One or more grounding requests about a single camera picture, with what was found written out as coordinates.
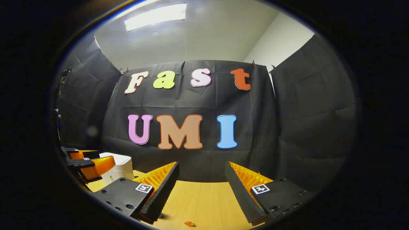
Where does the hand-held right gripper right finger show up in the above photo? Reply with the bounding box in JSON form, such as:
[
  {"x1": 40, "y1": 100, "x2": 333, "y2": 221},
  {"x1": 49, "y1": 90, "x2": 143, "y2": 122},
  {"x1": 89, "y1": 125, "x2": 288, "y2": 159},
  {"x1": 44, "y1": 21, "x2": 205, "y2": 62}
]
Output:
[{"x1": 225, "y1": 161, "x2": 317, "y2": 226}]

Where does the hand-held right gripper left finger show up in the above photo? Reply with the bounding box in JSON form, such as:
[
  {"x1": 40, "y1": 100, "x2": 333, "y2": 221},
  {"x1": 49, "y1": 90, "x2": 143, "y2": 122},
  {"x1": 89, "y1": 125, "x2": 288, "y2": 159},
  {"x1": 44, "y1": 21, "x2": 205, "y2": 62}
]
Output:
[{"x1": 93, "y1": 161, "x2": 180, "y2": 225}]

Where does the white desktop garbage bin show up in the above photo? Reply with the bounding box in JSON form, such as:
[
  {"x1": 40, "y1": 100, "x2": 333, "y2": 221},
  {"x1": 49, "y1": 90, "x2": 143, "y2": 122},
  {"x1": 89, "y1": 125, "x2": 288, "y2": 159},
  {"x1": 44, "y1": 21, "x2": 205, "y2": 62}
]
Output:
[{"x1": 99, "y1": 152, "x2": 135, "y2": 186}]

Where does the wooden desktop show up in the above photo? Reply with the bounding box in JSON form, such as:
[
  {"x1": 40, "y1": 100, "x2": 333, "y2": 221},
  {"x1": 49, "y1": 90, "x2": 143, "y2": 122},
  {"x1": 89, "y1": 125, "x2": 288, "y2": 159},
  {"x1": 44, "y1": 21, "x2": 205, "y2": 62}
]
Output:
[{"x1": 86, "y1": 170, "x2": 266, "y2": 230}]

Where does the black backdrop cloth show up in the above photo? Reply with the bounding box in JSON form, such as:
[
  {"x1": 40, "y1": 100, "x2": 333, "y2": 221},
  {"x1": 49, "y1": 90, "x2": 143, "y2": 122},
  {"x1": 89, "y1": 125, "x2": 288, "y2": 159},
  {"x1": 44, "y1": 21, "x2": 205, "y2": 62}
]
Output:
[{"x1": 53, "y1": 32, "x2": 358, "y2": 192}]

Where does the ceiling light panel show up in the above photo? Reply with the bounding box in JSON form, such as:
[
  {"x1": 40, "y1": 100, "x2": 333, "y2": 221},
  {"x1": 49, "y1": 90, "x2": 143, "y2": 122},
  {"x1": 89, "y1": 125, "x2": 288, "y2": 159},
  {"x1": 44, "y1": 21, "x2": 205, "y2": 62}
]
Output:
[{"x1": 125, "y1": 3, "x2": 187, "y2": 32}]

